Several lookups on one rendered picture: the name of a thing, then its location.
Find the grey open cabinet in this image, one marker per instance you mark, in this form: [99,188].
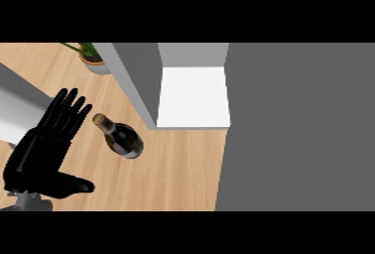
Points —
[191,96]

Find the dark grey cabinet door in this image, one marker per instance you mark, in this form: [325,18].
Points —
[297,125]

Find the dark wine bottle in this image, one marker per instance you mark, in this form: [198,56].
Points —
[121,139]

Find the pale grey appliance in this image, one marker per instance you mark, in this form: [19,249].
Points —
[16,105]

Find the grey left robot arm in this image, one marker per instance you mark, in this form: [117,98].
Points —
[30,202]

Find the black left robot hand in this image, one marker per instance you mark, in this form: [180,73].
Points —
[39,155]

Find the potted green plant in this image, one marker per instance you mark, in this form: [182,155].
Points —
[93,59]

